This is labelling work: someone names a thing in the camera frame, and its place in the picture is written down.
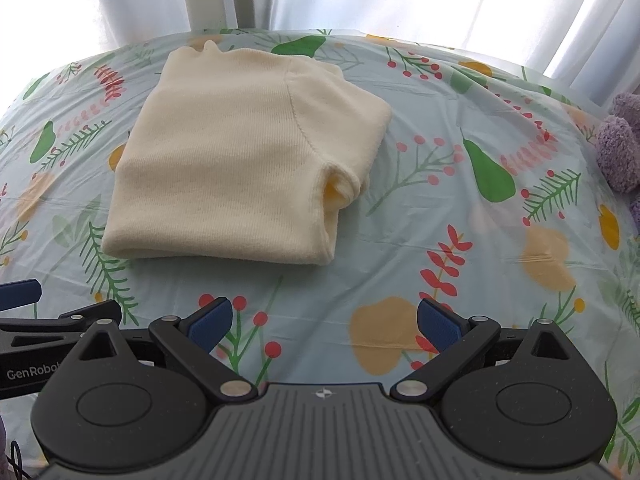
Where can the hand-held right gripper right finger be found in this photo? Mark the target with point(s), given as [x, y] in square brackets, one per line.
[440, 325]

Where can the floral print bed sheet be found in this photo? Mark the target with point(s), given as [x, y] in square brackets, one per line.
[450, 210]

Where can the cream knit sweater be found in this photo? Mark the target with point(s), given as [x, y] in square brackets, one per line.
[235, 160]

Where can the purple plush toy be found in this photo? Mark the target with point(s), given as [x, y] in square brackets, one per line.
[620, 145]

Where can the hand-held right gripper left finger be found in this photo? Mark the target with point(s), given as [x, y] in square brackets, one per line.
[210, 324]

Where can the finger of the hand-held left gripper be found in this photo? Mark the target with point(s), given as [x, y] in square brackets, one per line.
[20, 294]
[92, 310]

